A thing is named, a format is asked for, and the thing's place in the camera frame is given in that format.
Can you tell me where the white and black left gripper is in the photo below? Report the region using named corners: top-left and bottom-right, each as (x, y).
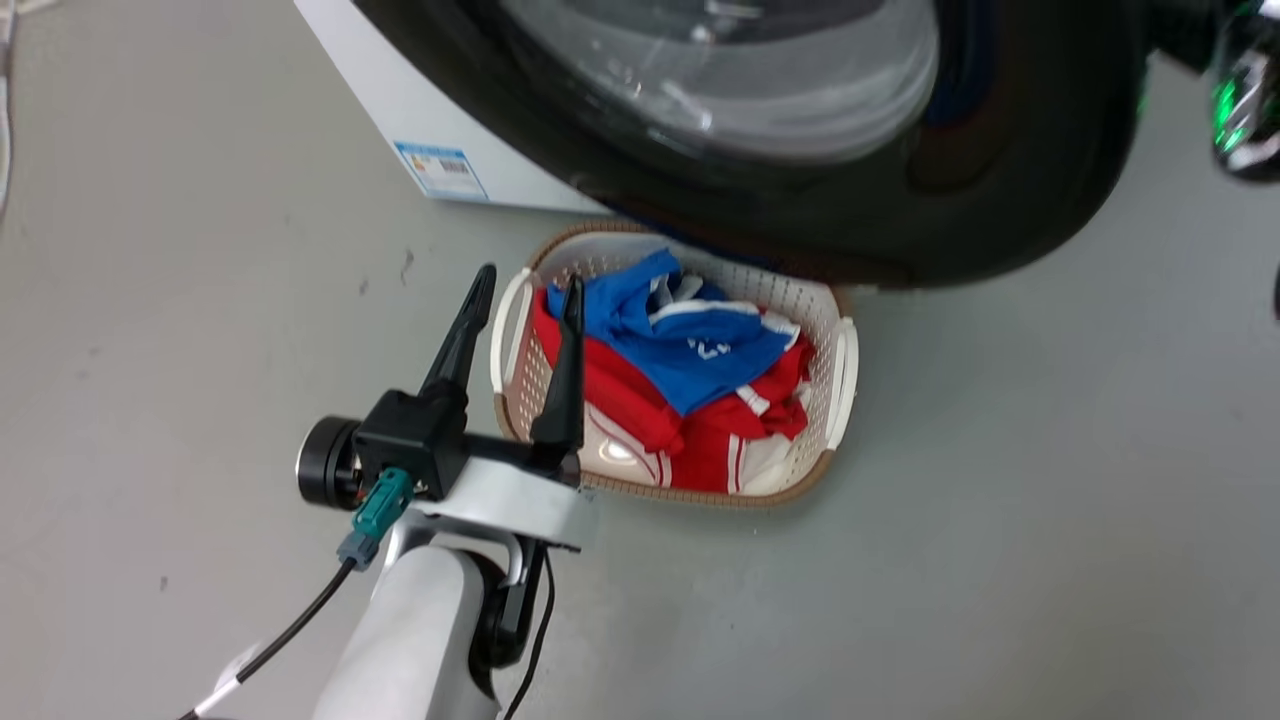
top-left (296, 264), bottom-right (593, 553)

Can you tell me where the beige perforated laundry basket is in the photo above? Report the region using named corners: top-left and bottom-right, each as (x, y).
top-left (489, 220), bottom-right (861, 510)

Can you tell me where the blue garment with white trim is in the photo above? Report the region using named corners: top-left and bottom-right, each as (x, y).
top-left (545, 249), bottom-right (802, 417)

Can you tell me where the black cable with teal connector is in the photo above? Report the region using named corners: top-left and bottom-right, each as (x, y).
top-left (178, 465), bottom-right (417, 720)

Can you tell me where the white washing machine body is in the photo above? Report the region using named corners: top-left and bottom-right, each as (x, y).
top-left (293, 0), bottom-right (613, 216)

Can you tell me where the black round washing machine door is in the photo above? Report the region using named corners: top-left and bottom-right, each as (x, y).
top-left (350, 0), bottom-right (1151, 292)

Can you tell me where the thin black cable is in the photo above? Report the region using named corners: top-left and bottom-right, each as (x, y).
top-left (503, 548), bottom-right (557, 720)

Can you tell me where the blue and white energy label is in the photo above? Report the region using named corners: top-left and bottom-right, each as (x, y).
top-left (393, 141), bottom-right (490, 203)

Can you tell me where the red garment with white stripes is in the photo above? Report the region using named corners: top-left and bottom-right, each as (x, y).
top-left (530, 288), bottom-right (817, 496)

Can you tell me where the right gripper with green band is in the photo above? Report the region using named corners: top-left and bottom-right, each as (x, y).
top-left (1148, 0), bottom-right (1280, 183)

